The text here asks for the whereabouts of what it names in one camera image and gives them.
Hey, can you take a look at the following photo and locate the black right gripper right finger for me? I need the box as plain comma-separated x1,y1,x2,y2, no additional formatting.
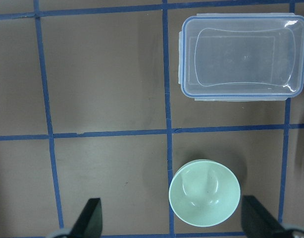
241,195,292,238

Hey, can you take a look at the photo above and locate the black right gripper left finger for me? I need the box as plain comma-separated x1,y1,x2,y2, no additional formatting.
69,198,102,236

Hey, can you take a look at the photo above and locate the green bowl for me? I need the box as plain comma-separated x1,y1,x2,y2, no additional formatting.
168,159,241,227

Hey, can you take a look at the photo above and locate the clear plastic lidded container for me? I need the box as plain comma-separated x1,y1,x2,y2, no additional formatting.
178,13,304,102

